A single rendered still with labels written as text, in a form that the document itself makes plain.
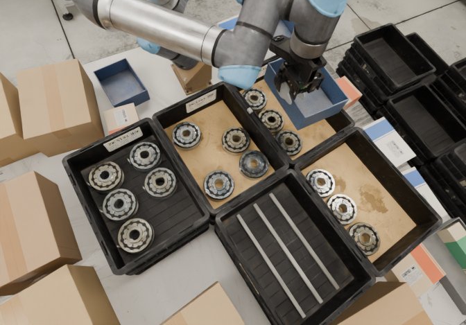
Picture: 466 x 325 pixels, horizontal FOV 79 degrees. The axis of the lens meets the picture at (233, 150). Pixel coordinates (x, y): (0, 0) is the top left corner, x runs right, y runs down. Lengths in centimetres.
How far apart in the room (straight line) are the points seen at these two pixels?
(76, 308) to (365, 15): 297
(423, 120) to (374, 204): 104
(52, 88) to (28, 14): 182
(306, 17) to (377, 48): 154
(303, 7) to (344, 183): 70
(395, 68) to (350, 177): 106
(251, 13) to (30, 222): 86
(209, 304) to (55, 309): 40
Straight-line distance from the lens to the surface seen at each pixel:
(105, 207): 98
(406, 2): 349
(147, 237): 93
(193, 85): 127
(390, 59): 206
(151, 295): 108
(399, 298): 107
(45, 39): 278
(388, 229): 112
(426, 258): 124
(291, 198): 101
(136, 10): 65
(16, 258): 106
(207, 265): 106
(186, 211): 96
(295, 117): 80
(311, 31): 57
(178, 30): 60
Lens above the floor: 176
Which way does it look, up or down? 66 degrees down
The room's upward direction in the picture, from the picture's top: 11 degrees clockwise
